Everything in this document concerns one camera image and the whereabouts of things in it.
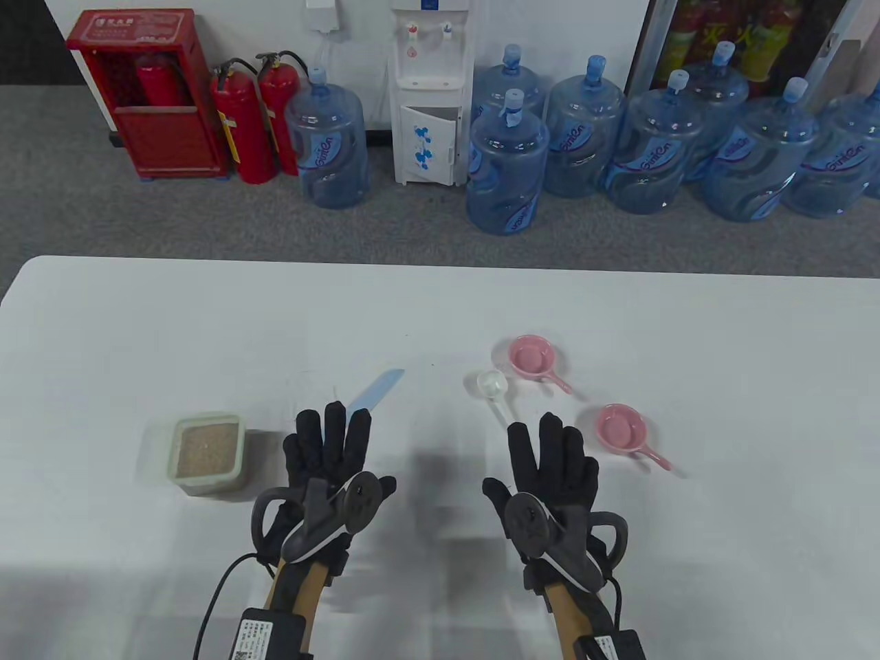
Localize person's right hand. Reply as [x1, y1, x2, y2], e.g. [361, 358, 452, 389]
[483, 412, 623, 595]

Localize person's left hand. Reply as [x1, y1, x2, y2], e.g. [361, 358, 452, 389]
[260, 401, 397, 585]

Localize light blue knife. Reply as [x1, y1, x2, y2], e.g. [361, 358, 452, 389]
[347, 369, 406, 417]

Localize white plastic coffee spoon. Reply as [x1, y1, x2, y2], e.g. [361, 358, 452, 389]
[477, 371, 515, 428]

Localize clear plastic food container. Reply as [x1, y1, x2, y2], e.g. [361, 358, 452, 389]
[167, 412, 247, 497]

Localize white sesame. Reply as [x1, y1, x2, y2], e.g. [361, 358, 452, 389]
[176, 424, 240, 479]

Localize clear green-rimmed container lid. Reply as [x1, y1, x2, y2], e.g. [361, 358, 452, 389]
[168, 412, 247, 482]

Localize person's right forearm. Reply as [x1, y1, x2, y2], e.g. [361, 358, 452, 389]
[547, 588, 606, 660]

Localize person's left forearm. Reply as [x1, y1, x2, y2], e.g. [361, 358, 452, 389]
[265, 557, 327, 660]

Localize row of blue water bottles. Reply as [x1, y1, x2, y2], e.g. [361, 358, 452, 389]
[465, 41, 880, 237]

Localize blue water jug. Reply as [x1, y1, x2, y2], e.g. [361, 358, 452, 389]
[285, 66, 370, 209]

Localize red fire extinguisher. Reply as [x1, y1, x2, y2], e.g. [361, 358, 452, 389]
[210, 58, 277, 185]
[256, 52, 307, 177]
[134, 55, 183, 106]

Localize red fire extinguisher cabinet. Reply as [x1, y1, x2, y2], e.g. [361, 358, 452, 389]
[67, 9, 231, 182]

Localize white water dispenser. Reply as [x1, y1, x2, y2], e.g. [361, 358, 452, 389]
[388, 0, 475, 188]

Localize small pink handled dish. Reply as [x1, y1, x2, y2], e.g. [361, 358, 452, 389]
[507, 335, 573, 395]
[595, 404, 672, 472]

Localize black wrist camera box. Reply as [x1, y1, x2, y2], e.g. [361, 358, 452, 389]
[576, 629, 647, 660]
[219, 608, 308, 660]

